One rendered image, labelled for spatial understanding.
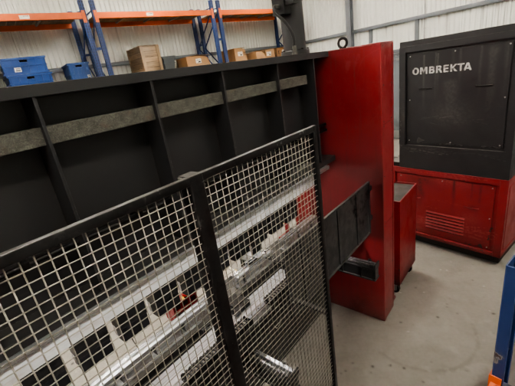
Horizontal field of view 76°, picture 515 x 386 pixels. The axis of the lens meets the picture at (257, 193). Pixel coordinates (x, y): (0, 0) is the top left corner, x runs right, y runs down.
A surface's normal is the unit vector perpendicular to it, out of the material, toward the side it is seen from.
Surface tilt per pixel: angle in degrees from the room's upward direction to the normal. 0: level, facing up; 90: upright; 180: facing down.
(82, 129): 90
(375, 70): 90
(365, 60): 90
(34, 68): 91
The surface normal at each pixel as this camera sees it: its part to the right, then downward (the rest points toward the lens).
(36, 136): 0.77, 0.11
